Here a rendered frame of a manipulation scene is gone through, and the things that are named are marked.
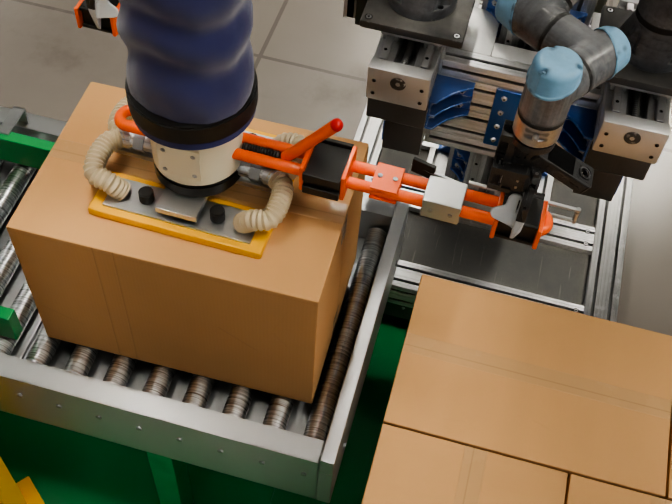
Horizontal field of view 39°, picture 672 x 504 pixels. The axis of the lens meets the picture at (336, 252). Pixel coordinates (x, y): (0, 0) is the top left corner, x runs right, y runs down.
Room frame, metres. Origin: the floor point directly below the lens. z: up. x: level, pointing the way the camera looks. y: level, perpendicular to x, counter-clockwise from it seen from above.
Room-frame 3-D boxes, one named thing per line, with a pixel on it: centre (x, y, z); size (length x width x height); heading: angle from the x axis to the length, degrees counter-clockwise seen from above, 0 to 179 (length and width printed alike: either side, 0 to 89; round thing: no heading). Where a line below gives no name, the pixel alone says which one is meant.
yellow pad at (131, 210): (1.08, 0.29, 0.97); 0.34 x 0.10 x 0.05; 78
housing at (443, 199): (1.07, -0.18, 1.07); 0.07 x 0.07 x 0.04; 78
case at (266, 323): (1.16, 0.28, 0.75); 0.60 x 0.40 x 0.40; 80
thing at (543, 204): (1.04, -0.31, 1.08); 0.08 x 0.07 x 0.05; 78
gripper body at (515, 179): (1.05, -0.29, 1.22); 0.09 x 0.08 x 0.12; 78
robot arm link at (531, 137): (1.05, -0.30, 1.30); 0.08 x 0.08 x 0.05
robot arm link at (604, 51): (1.14, -0.36, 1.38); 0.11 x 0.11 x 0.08; 45
